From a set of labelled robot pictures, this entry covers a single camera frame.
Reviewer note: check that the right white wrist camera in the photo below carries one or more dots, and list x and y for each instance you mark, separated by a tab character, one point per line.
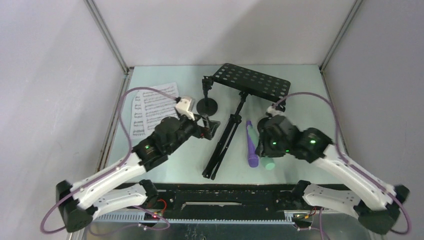
271	111

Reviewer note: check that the aluminium frame rail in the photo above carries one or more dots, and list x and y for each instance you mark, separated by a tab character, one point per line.
114	49

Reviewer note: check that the green toy microphone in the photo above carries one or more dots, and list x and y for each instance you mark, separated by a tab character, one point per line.
267	162

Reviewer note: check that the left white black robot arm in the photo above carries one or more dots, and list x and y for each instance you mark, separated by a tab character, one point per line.
81	202

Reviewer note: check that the purple toy microphone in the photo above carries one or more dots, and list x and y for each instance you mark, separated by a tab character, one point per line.
252	142

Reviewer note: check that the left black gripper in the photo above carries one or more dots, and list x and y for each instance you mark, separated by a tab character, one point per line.
207	131

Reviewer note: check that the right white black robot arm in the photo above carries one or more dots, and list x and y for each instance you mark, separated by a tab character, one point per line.
375	204

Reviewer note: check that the black music stand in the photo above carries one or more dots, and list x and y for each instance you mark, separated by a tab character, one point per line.
248	82

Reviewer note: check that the black round microphone stand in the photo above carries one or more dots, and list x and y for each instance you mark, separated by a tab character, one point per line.
207	105
261	123

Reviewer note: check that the white sheet music page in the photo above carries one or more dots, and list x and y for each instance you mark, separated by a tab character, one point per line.
154	107
139	121

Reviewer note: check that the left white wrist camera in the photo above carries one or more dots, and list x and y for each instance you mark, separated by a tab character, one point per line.
184	106

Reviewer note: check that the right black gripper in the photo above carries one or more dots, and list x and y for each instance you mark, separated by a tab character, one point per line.
263	148

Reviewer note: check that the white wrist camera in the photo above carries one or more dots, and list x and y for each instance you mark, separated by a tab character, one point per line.
271	111
184	106

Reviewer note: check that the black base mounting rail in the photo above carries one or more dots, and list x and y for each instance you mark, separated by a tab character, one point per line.
229	203

